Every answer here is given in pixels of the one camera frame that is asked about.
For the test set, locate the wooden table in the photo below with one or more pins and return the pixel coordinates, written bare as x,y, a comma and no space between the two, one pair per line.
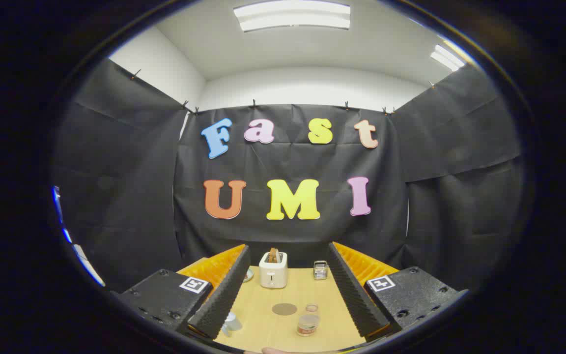
295,294

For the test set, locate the small ceiling light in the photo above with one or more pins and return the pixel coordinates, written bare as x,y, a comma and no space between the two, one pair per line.
447,57

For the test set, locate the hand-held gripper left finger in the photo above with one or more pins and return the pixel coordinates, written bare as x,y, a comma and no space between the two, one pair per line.
224,295

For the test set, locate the clear plastic bottle red label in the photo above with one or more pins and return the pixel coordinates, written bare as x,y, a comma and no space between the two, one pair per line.
307,323

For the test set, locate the white toaster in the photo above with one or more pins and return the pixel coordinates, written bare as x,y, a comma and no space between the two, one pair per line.
273,275

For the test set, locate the round brown coaster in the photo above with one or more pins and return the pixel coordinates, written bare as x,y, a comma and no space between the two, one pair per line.
284,309

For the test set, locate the brown toast slice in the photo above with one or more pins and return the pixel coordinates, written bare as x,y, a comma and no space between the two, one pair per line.
274,254

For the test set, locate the long ceiling light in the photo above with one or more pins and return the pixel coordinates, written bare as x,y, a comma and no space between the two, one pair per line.
293,15

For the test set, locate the pale green plate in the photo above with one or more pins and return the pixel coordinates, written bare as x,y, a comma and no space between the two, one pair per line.
248,275

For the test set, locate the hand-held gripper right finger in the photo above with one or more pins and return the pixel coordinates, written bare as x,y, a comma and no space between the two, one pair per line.
354,295

